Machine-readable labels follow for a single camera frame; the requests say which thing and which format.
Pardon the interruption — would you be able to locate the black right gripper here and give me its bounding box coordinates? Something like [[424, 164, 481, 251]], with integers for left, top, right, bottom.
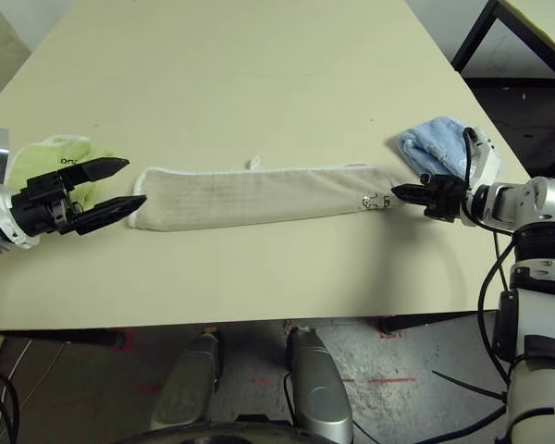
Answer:
[[390, 173, 469, 222]]

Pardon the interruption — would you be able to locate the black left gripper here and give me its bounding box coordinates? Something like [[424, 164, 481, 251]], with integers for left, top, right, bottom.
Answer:
[[9, 156, 149, 239]]

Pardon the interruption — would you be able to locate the beige towel with white trim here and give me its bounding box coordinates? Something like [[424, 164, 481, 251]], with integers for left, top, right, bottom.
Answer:
[[127, 155, 401, 234]]

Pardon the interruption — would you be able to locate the light blue folded towel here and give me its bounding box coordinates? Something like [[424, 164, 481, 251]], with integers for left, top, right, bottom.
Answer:
[[394, 116, 480, 179]]

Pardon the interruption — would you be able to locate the light green folded towel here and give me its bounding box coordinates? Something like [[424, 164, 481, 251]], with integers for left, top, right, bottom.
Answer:
[[6, 133, 120, 215]]

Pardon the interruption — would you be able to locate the black-framed side table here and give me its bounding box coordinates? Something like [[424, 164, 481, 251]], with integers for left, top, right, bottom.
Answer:
[[450, 0, 555, 90]]

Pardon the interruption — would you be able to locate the grey left robot leg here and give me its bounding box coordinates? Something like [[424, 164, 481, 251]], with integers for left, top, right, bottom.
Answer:
[[149, 329, 227, 432]]

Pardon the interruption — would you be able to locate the grey robot leg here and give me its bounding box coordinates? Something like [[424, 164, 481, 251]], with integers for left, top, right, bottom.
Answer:
[[149, 329, 227, 432], [283, 323, 355, 444]]

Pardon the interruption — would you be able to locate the grey right robot leg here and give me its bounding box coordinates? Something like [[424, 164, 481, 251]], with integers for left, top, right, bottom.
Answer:
[[283, 323, 355, 444]]

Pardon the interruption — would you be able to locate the black robot torso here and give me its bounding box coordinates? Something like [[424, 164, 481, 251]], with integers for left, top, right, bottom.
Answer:
[[137, 413, 307, 444]]

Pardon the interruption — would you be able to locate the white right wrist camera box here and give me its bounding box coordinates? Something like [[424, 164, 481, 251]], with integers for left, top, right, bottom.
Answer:
[[462, 127, 502, 187]]

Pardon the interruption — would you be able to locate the black table frame bar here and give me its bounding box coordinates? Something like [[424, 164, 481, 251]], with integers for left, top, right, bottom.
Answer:
[[0, 327, 127, 353], [377, 308, 497, 335]]

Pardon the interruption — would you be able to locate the black cable tie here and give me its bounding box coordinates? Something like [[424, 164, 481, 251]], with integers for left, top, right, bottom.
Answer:
[[431, 368, 511, 404]]

